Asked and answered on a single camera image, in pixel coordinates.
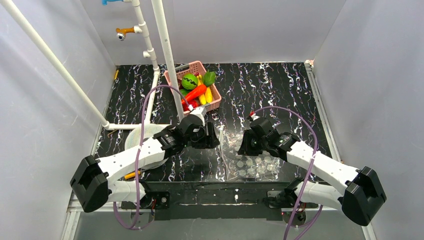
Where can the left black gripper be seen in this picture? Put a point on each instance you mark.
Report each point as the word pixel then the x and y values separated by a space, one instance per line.
pixel 205 138

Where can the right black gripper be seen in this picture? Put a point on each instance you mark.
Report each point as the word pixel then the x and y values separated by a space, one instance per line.
pixel 248 144

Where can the clear polka dot zip bag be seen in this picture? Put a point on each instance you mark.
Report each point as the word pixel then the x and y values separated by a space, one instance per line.
pixel 233 167

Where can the orange toy carrot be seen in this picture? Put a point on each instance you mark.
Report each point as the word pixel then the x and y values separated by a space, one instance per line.
pixel 208 80

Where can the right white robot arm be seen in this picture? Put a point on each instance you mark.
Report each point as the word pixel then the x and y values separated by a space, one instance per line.
pixel 358 193

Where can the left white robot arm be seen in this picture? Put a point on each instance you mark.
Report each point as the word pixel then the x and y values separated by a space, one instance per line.
pixel 97 181

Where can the red toy pepper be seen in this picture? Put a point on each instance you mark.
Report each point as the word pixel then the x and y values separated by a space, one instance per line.
pixel 190 105

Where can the yellow toy bananas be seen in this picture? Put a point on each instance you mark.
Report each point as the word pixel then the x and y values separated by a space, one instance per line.
pixel 206 97

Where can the green toy vegetable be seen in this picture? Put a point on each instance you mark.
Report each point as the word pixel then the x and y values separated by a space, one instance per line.
pixel 184 92

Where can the green toy watermelon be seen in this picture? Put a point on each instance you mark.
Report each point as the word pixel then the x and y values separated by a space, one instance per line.
pixel 189 81

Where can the pink plastic basket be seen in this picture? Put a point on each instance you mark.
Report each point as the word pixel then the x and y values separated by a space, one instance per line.
pixel 196 68

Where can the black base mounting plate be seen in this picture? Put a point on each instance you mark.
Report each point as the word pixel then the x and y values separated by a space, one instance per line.
pixel 218 200

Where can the orange toy faucet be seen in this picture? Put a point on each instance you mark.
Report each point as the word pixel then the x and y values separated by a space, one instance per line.
pixel 122 32

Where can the blue toy faucet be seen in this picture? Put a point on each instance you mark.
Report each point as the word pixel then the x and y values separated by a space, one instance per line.
pixel 105 2

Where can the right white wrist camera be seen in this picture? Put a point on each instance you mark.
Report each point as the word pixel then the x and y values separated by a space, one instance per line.
pixel 252 117

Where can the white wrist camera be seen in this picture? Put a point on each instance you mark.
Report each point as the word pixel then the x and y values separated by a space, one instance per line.
pixel 252 117
pixel 199 112

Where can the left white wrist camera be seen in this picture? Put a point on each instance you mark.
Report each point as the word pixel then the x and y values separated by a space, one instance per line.
pixel 199 112

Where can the orange handled screwdriver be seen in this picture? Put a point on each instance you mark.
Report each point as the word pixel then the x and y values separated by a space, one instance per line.
pixel 130 176

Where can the white PVC pipe frame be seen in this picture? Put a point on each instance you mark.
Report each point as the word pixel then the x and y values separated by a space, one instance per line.
pixel 54 65

